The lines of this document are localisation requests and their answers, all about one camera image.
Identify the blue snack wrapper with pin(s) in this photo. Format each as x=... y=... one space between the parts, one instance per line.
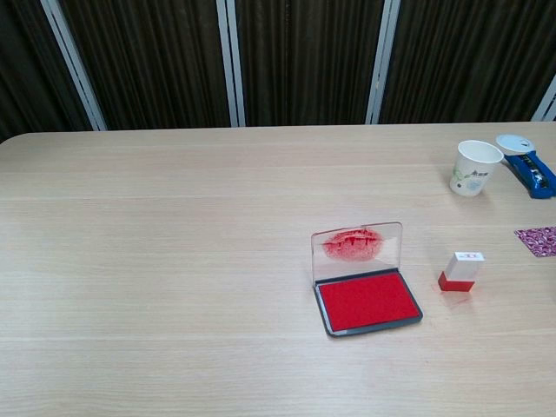
x=532 y=171

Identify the red ink pad clear lid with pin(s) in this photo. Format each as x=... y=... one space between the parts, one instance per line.
x=367 y=302

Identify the round white plastic cup lid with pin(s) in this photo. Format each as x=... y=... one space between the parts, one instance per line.
x=513 y=141

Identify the small white stamp red base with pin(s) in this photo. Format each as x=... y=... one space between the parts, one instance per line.
x=461 y=270

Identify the white paper cup green print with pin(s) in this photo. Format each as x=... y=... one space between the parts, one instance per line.
x=471 y=174

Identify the black curtain panel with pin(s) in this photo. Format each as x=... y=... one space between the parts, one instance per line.
x=26 y=65
x=469 y=56
x=308 y=61
x=152 y=61

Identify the purple patterned card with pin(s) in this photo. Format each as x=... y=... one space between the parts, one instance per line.
x=540 y=241

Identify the grey partition frame post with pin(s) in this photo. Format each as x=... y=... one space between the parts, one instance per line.
x=233 y=65
x=71 y=61
x=547 y=106
x=382 y=65

